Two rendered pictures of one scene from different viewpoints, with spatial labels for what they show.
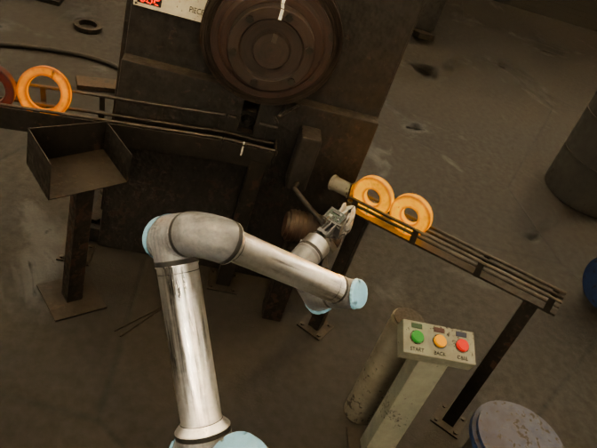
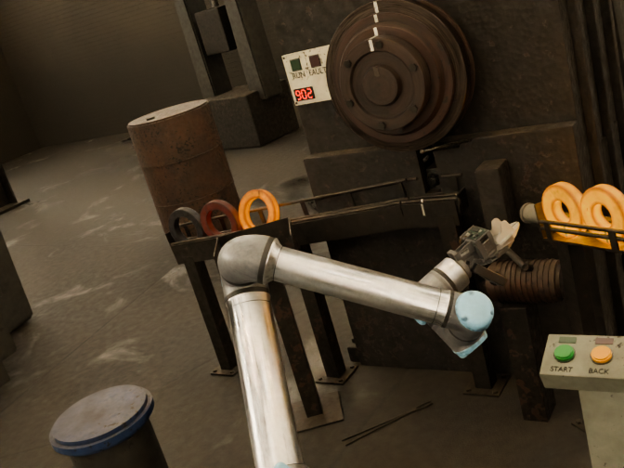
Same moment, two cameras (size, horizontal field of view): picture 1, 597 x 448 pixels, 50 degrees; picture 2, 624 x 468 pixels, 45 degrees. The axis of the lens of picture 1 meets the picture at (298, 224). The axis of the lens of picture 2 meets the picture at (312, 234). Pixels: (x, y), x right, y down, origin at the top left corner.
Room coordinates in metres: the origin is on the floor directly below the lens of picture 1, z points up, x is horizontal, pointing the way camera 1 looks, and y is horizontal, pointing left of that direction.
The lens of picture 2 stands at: (0.25, -1.22, 1.47)
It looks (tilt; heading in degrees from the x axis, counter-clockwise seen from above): 18 degrees down; 49
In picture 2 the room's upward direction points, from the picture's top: 16 degrees counter-clockwise
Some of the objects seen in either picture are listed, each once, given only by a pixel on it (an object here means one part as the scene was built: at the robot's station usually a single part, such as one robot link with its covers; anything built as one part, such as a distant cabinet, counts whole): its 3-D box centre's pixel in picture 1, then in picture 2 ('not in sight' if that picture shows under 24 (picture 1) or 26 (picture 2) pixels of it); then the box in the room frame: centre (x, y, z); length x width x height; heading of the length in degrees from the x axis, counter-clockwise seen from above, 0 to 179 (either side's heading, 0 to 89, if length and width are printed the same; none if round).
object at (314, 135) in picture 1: (302, 158); (498, 199); (2.13, 0.07, 0.68); 0.11 x 0.08 x 0.24; 13
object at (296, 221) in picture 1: (298, 268); (538, 340); (2.01, -0.06, 0.27); 0.22 x 0.13 x 0.53; 103
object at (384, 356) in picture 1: (382, 368); not in sight; (1.65, -0.46, 0.26); 0.12 x 0.12 x 0.52
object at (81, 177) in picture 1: (72, 227); (281, 329); (1.69, 0.75, 0.36); 0.26 x 0.20 x 0.72; 138
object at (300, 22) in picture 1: (271, 48); (383, 84); (1.97, 0.27, 1.11); 0.28 x 0.06 x 0.28; 103
